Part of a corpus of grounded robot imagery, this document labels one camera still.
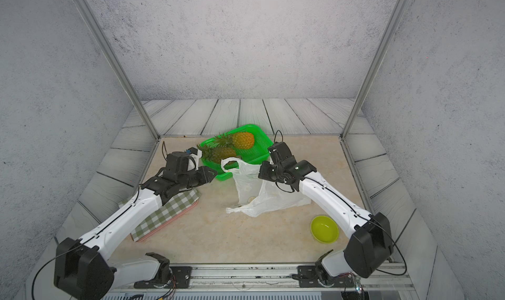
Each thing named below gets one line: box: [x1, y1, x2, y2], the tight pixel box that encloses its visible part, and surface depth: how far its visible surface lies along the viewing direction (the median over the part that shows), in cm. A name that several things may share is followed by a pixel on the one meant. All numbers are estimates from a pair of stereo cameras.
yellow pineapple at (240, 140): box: [213, 131, 255, 150], surface depth 110 cm
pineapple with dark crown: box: [196, 144, 240, 164], surface depth 101 cm
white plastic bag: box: [220, 157, 312, 218], surface depth 80 cm
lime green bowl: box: [310, 215, 339, 244], surface depth 84 cm
